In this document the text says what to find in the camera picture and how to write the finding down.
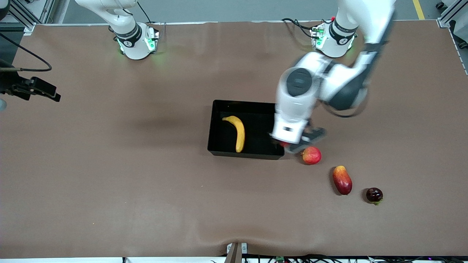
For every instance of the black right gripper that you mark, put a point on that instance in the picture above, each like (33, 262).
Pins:
(10, 84)

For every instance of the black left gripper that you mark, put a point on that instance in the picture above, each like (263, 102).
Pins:
(316, 133)

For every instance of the red apple with pale patch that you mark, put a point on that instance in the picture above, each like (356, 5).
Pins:
(285, 144)

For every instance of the black plastic box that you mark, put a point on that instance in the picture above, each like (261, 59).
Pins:
(256, 128)

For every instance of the yellow banana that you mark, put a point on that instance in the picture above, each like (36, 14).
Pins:
(239, 135)

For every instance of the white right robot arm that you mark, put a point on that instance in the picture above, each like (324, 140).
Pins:
(124, 22)

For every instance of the red apple with stem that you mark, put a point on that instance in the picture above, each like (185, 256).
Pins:
(311, 156)

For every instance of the red yellow mango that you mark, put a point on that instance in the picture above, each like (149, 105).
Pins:
(342, 180)

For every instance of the small green circuit board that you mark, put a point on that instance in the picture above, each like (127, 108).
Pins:
(280, 259)

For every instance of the brown table cover mat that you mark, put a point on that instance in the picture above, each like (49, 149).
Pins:
(146, 201)

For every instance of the aluminium frame post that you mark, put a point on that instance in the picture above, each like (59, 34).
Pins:
(451, 14)
(29, 16)

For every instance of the table edge clamp bracket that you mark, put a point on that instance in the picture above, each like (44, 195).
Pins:
(236, 252)

